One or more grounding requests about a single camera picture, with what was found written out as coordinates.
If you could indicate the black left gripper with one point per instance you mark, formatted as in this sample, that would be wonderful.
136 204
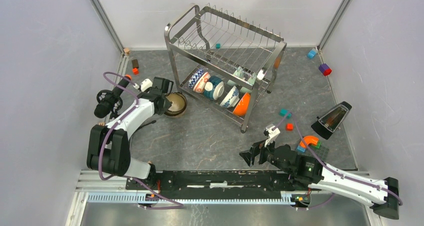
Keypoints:
168 104

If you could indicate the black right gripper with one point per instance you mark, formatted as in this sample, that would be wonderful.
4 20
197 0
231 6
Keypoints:
248 156

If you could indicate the black patterned bowl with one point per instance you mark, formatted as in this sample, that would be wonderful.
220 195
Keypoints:
178 105

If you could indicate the blue white floral bowl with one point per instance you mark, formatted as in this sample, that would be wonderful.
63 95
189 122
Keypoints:
231 99

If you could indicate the stainless steel dish rack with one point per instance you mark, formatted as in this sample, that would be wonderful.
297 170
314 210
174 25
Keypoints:
191 44

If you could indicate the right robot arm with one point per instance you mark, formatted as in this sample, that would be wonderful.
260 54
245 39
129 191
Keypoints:
380 195

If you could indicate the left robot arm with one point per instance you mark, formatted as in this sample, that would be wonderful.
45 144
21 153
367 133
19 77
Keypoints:
109 145

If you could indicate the blue white zigzag bowl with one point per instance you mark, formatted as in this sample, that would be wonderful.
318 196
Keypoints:
195 77

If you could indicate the small orange red cube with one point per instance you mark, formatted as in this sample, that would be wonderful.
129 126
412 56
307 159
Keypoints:
135 71

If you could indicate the black mini tripod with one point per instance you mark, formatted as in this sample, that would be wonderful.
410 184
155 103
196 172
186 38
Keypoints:
145 123

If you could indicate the brown block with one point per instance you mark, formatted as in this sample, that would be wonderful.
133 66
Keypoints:
135 64

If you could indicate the orange bowl white inside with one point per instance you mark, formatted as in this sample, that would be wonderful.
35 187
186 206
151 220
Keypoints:
242 107

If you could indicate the blue lego brick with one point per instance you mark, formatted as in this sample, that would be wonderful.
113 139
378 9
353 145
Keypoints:
301 149

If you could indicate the teal block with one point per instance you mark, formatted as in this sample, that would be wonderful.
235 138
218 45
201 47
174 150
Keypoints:
285 113

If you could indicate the black microphone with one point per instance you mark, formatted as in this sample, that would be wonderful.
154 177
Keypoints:
108 102

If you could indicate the teal glazed bowl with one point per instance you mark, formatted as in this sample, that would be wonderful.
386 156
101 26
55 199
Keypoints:
214 88

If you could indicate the orange arch block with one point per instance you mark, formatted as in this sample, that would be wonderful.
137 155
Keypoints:
310 140

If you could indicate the grey lego baseplate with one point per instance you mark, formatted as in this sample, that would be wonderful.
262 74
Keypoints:
322 152

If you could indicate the pale green bowl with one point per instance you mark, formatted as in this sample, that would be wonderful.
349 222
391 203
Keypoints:
241 74

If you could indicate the black metronome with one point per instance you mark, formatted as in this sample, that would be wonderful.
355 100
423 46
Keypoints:
330 122

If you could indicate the red purple block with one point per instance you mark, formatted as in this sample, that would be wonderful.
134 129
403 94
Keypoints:
325 69

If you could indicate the light blue block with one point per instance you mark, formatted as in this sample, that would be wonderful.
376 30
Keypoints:
312 53

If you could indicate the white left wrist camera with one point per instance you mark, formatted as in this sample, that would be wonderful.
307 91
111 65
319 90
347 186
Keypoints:
144 85

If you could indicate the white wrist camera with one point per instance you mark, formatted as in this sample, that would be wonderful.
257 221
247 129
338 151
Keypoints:
144 85
272 132

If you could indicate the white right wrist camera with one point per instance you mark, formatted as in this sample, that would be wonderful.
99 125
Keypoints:
272 132

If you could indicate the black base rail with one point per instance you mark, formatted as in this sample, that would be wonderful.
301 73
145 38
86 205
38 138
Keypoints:
221 184

